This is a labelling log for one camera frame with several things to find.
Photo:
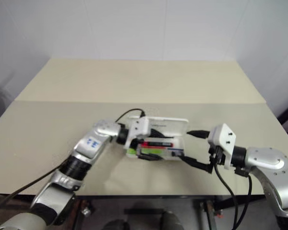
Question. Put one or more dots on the black table frame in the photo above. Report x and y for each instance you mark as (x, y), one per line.
(158, 197)

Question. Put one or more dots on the small metal clamp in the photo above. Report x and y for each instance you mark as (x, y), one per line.
(87, 211)

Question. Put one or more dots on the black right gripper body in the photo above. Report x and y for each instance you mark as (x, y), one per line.
(218, 157)

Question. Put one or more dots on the black table leg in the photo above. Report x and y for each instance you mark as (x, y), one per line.
(208, 215)

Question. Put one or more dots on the white plastic pencil case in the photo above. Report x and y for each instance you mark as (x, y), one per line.
(172, 124)

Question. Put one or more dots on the small green object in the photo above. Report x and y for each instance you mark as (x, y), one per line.
(132, 151)

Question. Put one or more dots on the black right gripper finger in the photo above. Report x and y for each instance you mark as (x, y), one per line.
(200, 133)
(196, 163)

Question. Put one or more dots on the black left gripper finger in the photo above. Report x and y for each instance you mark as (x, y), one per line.
(156, 133)
(148, 157)

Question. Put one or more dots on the green marker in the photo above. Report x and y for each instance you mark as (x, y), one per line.
(158, 151)

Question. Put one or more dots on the red marker with black band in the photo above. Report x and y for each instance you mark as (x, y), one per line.
(158, 144)

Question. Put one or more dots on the black crossbar under table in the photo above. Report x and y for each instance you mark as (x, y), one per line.
(144, 210)

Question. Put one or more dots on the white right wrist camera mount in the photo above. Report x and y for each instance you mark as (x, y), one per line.
(223, 139)

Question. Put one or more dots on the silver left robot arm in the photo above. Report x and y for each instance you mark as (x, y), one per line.
(93, 143)

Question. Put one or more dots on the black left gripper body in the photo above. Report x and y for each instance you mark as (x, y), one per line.
(135, 143)

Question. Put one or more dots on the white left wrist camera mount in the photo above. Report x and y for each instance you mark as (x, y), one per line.
(139, 127)

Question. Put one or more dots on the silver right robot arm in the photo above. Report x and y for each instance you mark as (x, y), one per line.
(266, 160)

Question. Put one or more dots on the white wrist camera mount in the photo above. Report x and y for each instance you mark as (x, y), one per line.
(223, 139)
(139, 127)

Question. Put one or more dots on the rusty metal table leg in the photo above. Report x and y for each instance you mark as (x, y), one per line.
(82, 215)

